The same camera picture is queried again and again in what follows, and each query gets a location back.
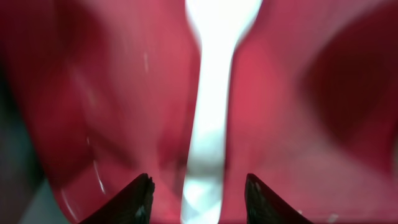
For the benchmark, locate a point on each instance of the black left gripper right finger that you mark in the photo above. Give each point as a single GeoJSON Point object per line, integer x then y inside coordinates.
{"type": "Point", "coordinates": [264, 206]}

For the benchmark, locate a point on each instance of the red plastic tray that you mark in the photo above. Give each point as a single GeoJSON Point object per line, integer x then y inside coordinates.
{"type": "Point", "coordinates": [107, 91]}

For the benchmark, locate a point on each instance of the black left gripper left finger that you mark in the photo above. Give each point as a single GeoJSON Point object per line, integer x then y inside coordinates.
{"type": "Point", "coordinates": [132, 205]}

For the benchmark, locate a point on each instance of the white plastic fork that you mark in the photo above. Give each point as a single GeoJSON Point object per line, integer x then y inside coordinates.
{"type": "Point", "coordinates": [218, 27]}

